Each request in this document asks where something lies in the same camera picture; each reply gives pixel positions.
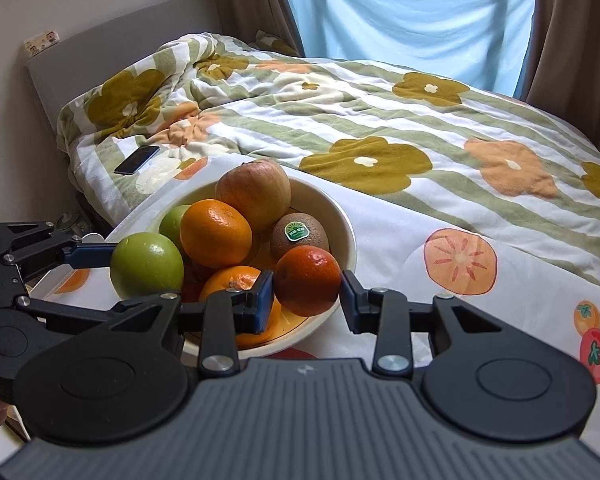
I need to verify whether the orange with stem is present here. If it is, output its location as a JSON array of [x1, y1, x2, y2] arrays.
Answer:
[[198, 266, 283, 337]]

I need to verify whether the large round orange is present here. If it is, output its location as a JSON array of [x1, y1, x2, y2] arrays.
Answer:
[[179, 199, 254, 269]]

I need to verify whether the cream ceramic bowl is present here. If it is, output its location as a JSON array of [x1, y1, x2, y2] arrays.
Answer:
[[145, 176, 357, 360]]

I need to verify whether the black smartphone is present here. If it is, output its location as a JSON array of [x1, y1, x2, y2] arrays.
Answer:
[[113, 145, 161, 176]]

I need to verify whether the yellow red apple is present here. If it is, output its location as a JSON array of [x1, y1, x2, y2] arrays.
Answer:
[[215, 158, 292, 234]]

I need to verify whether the brown kiwi with sticker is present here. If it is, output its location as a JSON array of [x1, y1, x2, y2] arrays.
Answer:
[[270, 212, 331, 262]]

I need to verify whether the small wall sticker strip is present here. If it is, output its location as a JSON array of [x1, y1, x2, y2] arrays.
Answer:
[[22, 30, 61, 56]]

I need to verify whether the small green apple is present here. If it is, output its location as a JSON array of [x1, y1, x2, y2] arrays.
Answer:
[[109, 231, 186, 302]]

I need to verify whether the brown curtain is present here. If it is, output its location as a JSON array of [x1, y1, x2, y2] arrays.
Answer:
[[200, 0, 306, 59], [522, 0, 600, 155]]

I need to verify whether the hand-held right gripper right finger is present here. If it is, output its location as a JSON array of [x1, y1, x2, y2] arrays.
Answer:
[[340, 269, 505, 379]]

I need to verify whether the small orange mandarin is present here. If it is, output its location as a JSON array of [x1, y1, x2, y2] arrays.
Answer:
[[274, 245, 342, 317]]

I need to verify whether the grey bed headboard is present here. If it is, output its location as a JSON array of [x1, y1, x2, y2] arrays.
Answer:
[[25, 0, 226, 161]]

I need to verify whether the large green apple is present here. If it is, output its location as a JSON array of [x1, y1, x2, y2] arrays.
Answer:
[[158, 204, 194, 257]]

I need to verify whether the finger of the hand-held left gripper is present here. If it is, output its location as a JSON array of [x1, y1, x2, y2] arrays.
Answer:
[[14, 293, 162, 334], [0, 221, 118, 282]]

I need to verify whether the white fruit print cloth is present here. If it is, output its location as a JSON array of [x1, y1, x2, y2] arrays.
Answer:
[[27, 157, 600, 463]]

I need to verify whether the light blue window cloth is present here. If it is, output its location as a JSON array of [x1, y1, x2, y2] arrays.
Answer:
[[279, 0, 539, 99]]

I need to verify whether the floral striped duvet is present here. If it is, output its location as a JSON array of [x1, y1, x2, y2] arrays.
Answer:
[[57, 30, 600, 292]]

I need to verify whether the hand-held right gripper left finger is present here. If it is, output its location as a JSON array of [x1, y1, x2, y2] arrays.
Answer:
[[107, 270, 276, 380]]

